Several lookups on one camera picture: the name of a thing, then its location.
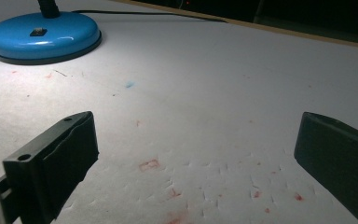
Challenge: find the blue lamp base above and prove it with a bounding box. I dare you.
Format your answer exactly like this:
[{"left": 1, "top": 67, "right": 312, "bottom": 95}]
[{"left": 0, "top": 0, "right": 103, "bottom": 66}]

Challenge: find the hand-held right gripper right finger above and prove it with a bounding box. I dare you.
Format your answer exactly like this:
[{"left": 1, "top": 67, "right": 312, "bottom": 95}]
[{"left": 294, "top": 111, "right": 358, "bottom": 224}]

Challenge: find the black lamp cable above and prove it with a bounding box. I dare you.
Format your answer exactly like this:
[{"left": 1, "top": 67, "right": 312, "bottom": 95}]
[{"left": 72, "top": 9, "right": 228, "bottom": 23}]

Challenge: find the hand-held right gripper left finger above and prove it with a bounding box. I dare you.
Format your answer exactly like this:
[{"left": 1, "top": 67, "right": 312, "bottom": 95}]
[{"left": 2, "top": 110, "right": 100, "bottom": 224}]

